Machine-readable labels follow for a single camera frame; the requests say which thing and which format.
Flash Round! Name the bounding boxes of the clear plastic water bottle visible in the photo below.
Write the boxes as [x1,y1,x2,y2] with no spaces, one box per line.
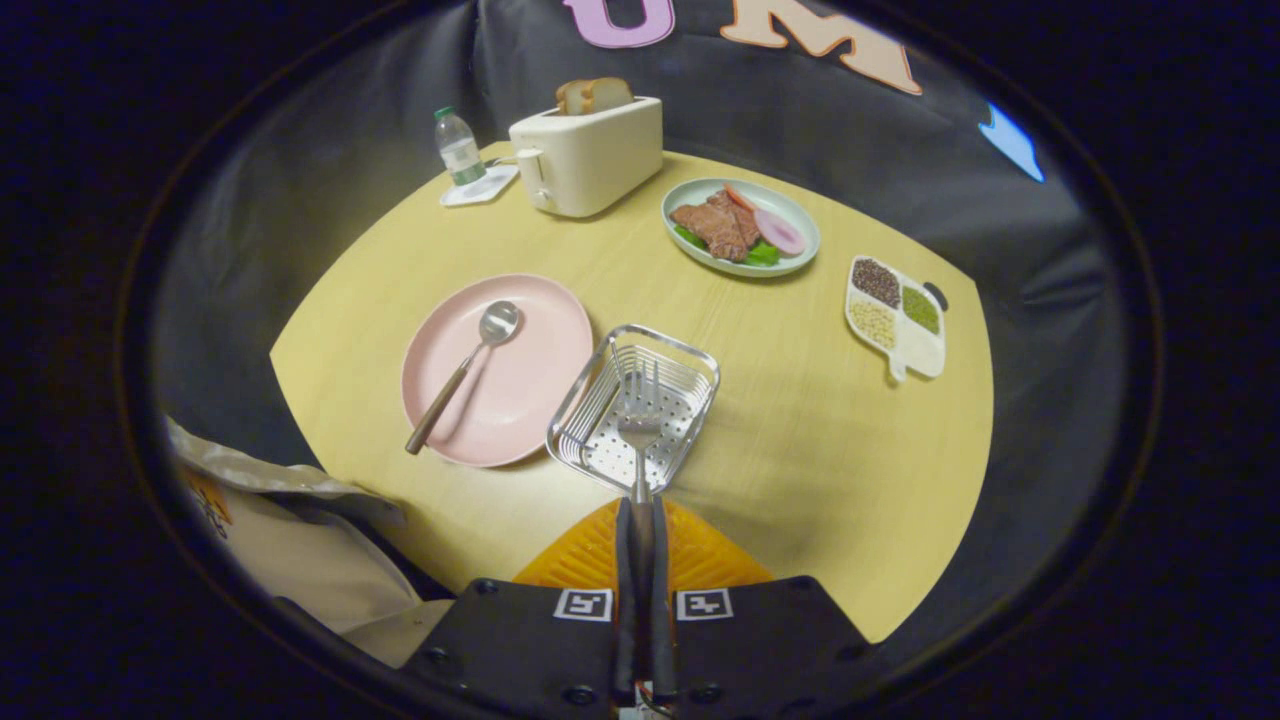
[434,106,488,188]

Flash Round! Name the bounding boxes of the pile of green beans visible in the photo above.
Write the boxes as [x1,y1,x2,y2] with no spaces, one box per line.
[902,286,942,335]

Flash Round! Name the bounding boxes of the white square coaster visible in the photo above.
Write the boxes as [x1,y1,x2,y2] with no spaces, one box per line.
[440,163,520,208]

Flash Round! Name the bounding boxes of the green lettuce leaf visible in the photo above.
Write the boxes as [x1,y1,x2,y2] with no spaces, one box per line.
[674,225,783,267]

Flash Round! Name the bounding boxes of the metal spoon with brown handle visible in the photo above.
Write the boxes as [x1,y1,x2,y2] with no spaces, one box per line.
[405,300,522,456]

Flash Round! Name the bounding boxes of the white divided tray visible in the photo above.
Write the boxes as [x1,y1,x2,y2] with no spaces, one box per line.
[845,256,947,384]

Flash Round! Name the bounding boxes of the person's beige clothing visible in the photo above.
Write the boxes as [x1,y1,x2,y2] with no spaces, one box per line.
[165,415,456,669]

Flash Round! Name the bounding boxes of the pile of yellow beans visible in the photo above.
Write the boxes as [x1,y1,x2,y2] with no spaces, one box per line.
[850,300,897,349]

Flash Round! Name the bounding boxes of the pile of dark beans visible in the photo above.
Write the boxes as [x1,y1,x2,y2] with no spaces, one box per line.
[852,258,901,308]

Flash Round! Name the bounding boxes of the brown meat slice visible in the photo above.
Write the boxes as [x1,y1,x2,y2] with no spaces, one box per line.
[670,192,761,263]

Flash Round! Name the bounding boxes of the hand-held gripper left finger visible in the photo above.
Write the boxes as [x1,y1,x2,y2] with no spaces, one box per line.
[400,497,641,720]

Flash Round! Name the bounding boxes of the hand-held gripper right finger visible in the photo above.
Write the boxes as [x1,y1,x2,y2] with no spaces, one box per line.
[650,497,881,720]

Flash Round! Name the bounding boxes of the white toaster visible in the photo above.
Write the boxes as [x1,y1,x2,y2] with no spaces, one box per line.
[508,96,665,219]

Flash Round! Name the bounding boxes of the metal wire basket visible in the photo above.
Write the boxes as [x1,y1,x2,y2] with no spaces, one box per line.
[546,323,721,498]

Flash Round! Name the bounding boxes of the pink plate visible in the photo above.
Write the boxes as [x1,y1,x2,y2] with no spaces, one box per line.
[401,273,595,469]

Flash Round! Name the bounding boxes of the pink ham slice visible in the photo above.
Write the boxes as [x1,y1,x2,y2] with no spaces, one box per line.
[752,208,807,256]

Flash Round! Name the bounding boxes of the light green plate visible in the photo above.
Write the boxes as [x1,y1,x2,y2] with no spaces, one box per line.
[661,178,821,278]

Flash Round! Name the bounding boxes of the metal fork with brown handle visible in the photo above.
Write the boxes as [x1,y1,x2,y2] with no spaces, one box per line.
[617,362,663,601]

